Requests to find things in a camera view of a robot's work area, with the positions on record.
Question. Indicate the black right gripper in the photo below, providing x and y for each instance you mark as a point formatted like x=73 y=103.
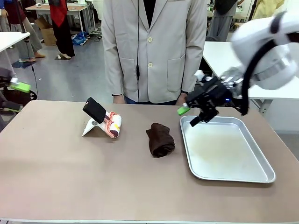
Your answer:
x=210 y=95

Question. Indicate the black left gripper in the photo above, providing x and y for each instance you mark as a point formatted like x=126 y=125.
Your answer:
x=3 y=80

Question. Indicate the pink lint roller black grip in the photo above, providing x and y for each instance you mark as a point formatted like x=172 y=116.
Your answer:
x=95 y=110

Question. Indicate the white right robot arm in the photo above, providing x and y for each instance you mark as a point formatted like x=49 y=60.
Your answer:
x=268 y=58

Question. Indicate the person's left hand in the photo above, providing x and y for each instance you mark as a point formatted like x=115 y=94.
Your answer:
x=182 y=99

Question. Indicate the person's right hand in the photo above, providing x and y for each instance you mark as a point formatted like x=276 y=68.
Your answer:
x=118 y=99

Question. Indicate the dark office chair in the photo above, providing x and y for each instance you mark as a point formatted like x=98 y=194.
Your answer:
x=21 y=96

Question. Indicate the brown folded cloth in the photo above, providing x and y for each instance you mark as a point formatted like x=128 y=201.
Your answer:
x=161 y=142

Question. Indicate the silver metal tray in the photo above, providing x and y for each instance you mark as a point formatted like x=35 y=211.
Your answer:
x=224 y=149

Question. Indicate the person in beige jacket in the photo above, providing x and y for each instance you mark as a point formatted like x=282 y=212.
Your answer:
x=163 y=65

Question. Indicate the white side table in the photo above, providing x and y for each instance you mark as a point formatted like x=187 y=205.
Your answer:
x=11 y=38

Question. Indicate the white background table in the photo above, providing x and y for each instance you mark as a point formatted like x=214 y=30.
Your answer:
x=219 y=56

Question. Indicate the bystander in maroon top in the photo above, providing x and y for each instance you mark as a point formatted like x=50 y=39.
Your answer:
x=28 y=35

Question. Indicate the brown cardboard box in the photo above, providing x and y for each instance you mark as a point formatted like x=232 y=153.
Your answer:
x=49 y=35

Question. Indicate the white folded roller stand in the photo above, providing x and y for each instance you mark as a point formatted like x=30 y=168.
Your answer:
x=90 y=128

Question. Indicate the bystander in red scarf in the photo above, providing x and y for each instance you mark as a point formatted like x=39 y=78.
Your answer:
x=61 y=30

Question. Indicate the blue plastic bag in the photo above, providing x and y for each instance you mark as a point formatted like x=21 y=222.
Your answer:
x=79 y=38

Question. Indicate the bystander in grey clothes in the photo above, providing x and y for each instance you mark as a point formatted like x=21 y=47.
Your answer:
x=222 y=21

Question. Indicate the wooden top workbench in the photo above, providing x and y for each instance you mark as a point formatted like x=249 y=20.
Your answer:
x=58 y=8

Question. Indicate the black shirt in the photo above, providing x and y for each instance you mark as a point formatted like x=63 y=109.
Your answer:
x=153 y=11

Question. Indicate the bystander in yellow top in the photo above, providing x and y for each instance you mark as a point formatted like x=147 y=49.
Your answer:
x=268 y=8

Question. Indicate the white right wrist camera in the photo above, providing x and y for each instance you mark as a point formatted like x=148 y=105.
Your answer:
x=201 y=75

